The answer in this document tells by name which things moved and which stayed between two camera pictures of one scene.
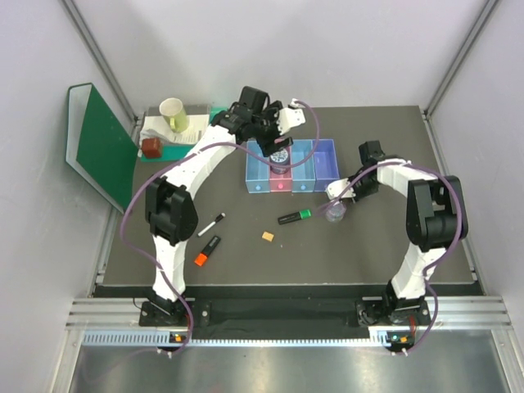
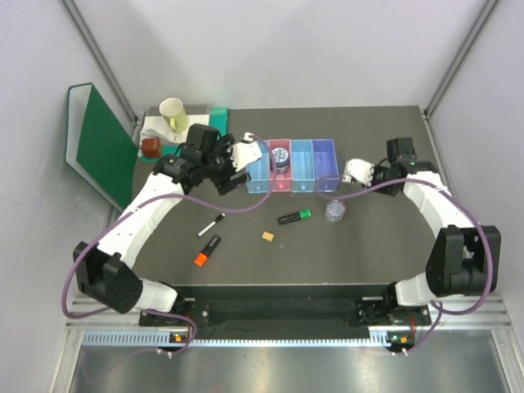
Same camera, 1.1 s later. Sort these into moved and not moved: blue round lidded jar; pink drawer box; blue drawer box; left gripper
Moved: left gripper
Not moved: blue drawer box; blue round lidded jar; pink drawer box
